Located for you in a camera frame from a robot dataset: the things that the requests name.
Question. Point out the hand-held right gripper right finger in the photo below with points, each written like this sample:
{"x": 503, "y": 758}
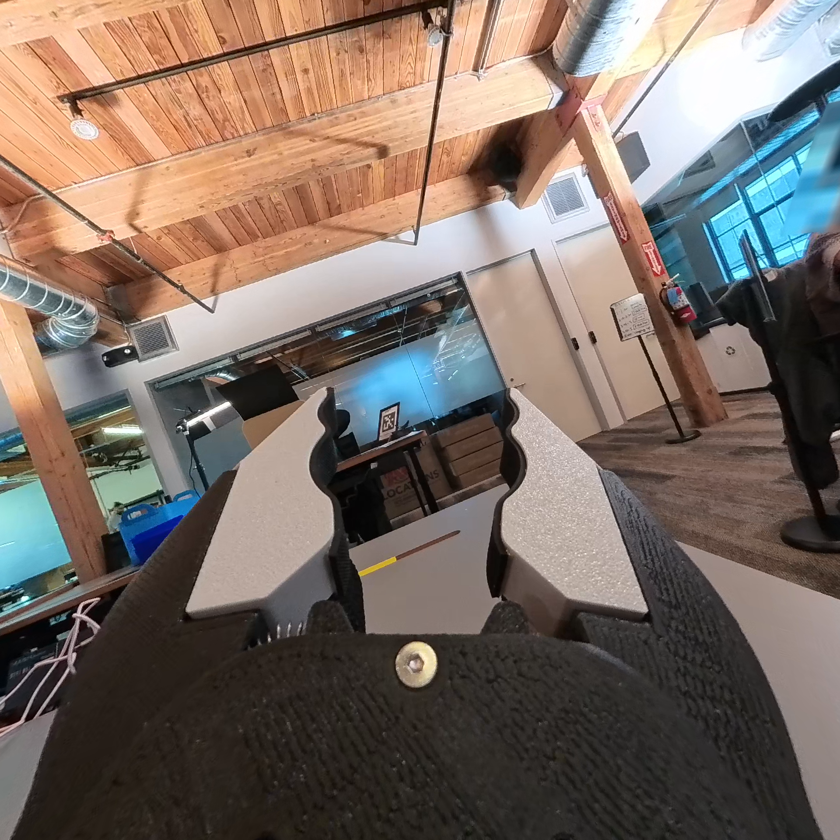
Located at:
{"x": 564, "y": 525}

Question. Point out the black panel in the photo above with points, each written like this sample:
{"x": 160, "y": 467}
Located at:
{"x": 259, "y": 394}

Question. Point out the black round ceiling fixture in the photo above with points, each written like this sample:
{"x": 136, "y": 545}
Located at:
{"x": 505, "y": 164}

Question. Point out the printed tag sign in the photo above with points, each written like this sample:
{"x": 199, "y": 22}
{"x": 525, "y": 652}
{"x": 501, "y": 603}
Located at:
{"x": 388, "y": 420}

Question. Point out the wooden post red signs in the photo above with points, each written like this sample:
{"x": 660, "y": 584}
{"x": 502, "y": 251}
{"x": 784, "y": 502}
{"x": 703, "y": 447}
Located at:
{"x": 656, "y": 295}

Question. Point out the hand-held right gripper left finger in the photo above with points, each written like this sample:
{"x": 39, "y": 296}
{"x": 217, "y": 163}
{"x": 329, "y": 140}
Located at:
{"x": 269, "y": 525}

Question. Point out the black office chair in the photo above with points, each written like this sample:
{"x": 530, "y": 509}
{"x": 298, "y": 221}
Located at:
{"x": 787, "y": 367}

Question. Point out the plain cardboard box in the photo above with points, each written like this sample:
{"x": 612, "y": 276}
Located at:
{"x": 463, "y": 430}
{"x": 479, "y": 464}
{"x": 472, "y": 449}
{"x": 482, "y": 479}

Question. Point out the black sign stand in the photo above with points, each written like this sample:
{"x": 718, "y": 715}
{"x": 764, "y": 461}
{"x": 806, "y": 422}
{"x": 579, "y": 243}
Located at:
{"x": 682, "y": 434}

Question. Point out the stack of blue bins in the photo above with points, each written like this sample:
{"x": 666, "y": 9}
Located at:
{"x": 151, "y": 531}

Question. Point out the plain wooden post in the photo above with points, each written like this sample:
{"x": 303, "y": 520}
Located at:
{"x": 46, "y": 446}

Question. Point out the black ceiling pipe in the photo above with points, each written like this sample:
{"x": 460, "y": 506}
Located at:
{"x": 436, "y": 118}

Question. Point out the black wall speaker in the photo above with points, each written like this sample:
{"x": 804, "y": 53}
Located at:
{"x": 120, "y": 354}
{"x": 633, "y": 157}

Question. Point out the silver air duct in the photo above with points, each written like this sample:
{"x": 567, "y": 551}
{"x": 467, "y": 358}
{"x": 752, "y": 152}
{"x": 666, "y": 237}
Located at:
{"x": 46, "y": 305}
{"x": 604, "y": 33}
{"x": 787, "y": 26}

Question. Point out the black track light rail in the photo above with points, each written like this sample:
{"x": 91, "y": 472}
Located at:
{"x": 262, "y": 46}

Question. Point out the white door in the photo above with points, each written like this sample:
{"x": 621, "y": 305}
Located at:
{"x": 604, "y": 275}
{"x": 531, "y": 348}

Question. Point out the red fire extinguisher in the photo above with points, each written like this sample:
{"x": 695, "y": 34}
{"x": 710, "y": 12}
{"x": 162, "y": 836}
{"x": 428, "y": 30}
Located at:
{"x": 677, "y": 302}

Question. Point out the yellow tape strip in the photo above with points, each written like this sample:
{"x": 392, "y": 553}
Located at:
{"x": 377, "y": 566}

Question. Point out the printed cardboard box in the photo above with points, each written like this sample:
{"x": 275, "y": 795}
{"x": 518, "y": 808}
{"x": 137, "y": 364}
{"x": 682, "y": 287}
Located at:
{"x": 413, "y": 492}

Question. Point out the metal sprinkler pipe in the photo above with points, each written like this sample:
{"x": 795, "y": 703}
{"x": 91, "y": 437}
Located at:
{"x": 98, "y": 233}

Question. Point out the white notice sheet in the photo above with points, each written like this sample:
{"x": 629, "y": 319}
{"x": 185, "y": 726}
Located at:
{"x": 632, "y": 317}

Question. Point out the wooden top desk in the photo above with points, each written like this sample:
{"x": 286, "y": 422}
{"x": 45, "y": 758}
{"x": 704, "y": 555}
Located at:
{"x": 65, "y": 594}
{"x": 387, "y": 449}

